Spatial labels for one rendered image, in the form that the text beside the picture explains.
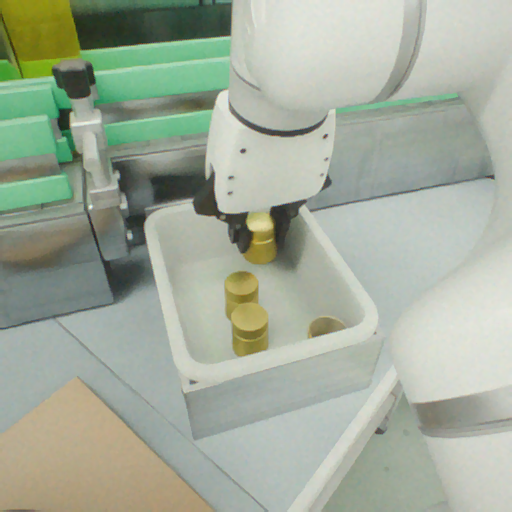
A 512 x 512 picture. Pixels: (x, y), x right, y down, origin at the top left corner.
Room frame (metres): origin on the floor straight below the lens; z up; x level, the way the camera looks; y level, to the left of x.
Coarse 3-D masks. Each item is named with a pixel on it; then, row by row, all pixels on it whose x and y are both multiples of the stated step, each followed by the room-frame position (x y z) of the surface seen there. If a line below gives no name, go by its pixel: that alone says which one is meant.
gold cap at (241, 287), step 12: (228, 276) 0.31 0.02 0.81; (240, 276) 0.31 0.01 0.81; (252, 276) 0.31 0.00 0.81; (228, 288) 0.30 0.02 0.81; (240, 288) 0.30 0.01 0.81; (252, 288) 0.30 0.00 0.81; (228, 300) 0.29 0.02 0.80; (240, 300) 0.29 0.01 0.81; (252, 300) 0.29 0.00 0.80; (228, 312) 0.29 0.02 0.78
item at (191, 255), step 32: (160, 224) 0.37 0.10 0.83; (192, 224) 0.39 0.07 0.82; (224, 224) 0.40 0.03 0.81; (160, 256) 0.31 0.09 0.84; (192, 256) 0.38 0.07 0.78; (224, 256) 0.39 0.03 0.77; (288, 256) 0.39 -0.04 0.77; (320, 256) 0.33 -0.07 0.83; (160, 288) 0.27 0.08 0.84; (192, 288) 0.34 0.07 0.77; (224, 288) 0.34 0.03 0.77; (288, 288) 0.34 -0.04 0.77; (320, 288) 0.31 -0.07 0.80; (352, 288) 0.27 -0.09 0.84; (192, 320) 0.29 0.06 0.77; (224, 320) 0.29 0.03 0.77; (288, 320) 0.29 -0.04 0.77; (352, 320) 0.25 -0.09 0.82; (192, 352) 0.25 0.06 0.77; (224, 352) 0.25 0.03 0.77; (288, 352) 0.20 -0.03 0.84; (320, 352) 0.21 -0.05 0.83
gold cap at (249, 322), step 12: (240, 312) 0.26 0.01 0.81; (252, 312) 0.26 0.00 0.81; (264, 312) 0.26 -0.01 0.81; (240, 324) 0.25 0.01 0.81; (252, 324) 0.25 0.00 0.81; (264, 324) 0.25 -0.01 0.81; (240, 336) 0.25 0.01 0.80; (252, 336) 0.24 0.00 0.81; (264, 336) 0.25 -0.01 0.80; (240, 348) 0.25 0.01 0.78; (252, 348) 0.24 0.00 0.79; (264, 348) 0.25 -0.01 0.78
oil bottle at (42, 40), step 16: (16, 0) 0.45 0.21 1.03; (32, 0) 0.45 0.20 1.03; (48, 0) 0.45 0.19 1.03; (64, 0) 0.46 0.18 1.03; (16, 16) 0.44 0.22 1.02; (32, 16) 0.45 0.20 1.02; (48, 16) 0.45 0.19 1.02; (64, 16) 0.46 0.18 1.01; (16, 32) 0.44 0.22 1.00; (32, 32) 0.45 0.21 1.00; (48, 32) 0.45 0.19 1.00; (64, 32) 0.46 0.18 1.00; (32, 48) 0.45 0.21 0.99; (48, 48) 0.45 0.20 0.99; (64, 48) 0.46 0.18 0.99; (80, 48) 0.50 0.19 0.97; (32, 64) 0.44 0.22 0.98; (48, 64) 0.45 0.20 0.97
